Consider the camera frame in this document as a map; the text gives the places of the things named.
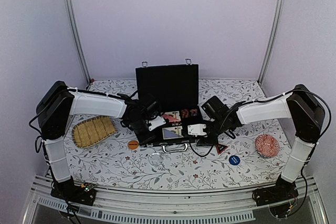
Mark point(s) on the woven bamboo tray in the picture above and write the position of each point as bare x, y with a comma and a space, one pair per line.
92, 131

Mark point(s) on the left aluminium frame post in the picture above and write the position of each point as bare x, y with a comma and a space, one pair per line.
77, 41

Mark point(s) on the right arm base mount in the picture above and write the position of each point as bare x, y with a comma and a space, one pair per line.
281, 191

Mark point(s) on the clear plastic round lid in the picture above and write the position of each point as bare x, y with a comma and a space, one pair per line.
155, 159

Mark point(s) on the blue round dealer button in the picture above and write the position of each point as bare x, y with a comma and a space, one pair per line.
234, 160

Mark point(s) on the red playing card deck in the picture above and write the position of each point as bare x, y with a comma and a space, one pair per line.
172, 117

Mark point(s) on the red patterned bowl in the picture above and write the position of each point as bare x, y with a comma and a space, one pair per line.
267, 146

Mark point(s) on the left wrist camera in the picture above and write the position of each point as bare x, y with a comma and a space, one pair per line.
155, 123

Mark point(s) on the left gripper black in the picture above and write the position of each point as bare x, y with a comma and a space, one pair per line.
143, 140

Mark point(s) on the purple poker chip stack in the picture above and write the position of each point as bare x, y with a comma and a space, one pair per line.
193, 112

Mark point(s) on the orange round dealer button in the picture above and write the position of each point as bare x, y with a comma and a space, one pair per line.
133, 145

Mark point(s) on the black triangular all-in button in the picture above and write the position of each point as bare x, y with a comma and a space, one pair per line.
220, 148

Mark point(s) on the front aluminium rail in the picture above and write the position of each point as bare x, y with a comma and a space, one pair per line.
126, 205

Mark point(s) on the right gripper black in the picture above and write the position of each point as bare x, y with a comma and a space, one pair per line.
206, 142

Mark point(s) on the floral table cloth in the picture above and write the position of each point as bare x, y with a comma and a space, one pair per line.
112, 163

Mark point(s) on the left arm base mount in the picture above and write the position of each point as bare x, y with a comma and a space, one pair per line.
84, 194

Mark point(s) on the right aluminium frame post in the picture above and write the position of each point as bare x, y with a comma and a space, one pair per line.
271, 41

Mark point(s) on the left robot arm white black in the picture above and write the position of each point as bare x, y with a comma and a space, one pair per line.
61, 103

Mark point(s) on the aluminium frame post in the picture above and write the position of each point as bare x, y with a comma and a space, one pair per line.
271, 41
77, 41

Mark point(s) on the black poker set case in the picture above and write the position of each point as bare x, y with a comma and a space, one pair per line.
176, 87

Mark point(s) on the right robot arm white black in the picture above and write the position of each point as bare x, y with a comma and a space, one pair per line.
259, 116

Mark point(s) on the blue playing card deck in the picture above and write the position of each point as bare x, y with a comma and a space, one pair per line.
169, 133

